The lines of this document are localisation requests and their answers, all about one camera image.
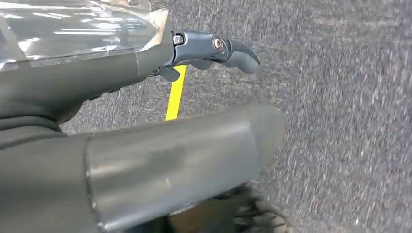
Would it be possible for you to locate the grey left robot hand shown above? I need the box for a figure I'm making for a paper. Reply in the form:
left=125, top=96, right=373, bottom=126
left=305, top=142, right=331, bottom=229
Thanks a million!
left=0, top=0, right=288, bottom=233

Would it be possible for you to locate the yellow floor tape square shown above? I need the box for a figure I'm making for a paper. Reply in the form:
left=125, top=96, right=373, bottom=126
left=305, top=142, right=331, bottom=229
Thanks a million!
left=165, top=65, right=188, bottom=122

